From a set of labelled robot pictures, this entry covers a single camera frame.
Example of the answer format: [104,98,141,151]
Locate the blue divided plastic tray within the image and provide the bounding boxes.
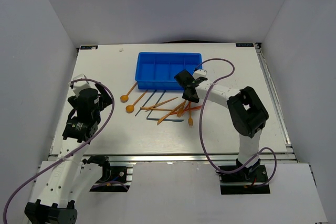
[135,52,202,91]

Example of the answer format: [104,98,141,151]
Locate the red-orange plastic knife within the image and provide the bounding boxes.
[183,106,202,112]

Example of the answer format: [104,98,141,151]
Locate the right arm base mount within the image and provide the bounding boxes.
[217,165,270,195]

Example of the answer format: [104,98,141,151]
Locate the orange plastic knife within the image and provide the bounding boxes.
[157,102,184,125]

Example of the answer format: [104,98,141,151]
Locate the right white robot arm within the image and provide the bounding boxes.
[174,69,269,182]

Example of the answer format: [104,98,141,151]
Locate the dark blue chopstick left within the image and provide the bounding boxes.
[135,89,157,116]

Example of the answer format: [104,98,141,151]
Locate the orange spoon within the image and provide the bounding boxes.
[125,90,147,113]
[120,83,137,103]

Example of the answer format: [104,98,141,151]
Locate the dark blue plastic knife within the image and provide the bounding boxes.
[147,118,184,123]

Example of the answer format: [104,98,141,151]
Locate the red-orange plastic fork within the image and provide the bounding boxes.
[178,101,191,117]

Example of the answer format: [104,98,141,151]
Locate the orange spoon lower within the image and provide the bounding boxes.
[125,90,147,113]

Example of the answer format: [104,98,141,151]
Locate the orange chopstick lower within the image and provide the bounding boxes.
[140,107,178,111]

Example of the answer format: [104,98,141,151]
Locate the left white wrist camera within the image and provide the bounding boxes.
[69,74,91,97]

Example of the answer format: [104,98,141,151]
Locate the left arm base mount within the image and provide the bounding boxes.
[86,156,132,193]

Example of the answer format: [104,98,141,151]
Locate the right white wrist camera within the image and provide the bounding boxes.
[193,69,207,79]

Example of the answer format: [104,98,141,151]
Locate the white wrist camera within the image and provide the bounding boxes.
[69,74,91,97]
[193,69,207,79]

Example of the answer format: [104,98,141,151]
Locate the orange chopstick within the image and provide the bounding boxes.
[140,97,178,110]
[140,107,178,111]

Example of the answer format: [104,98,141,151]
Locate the orange chopstick upper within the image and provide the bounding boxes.
[140,97,178,110]

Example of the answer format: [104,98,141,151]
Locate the orange spoon upper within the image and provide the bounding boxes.
[120,83,137,103]

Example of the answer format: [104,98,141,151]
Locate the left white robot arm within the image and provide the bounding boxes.
[24,78,114,223]

